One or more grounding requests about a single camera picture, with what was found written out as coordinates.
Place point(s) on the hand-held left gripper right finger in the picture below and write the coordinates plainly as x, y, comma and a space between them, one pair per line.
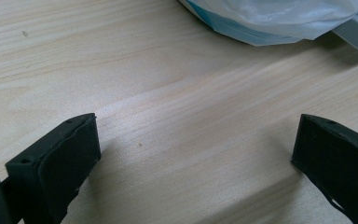
341, 161

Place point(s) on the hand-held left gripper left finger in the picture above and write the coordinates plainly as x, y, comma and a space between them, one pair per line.
59, 161

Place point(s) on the blue pedal bin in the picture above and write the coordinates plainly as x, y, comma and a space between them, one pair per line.
230, 26

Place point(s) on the translucent white plastic bag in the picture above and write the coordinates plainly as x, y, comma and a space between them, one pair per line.
276, 14

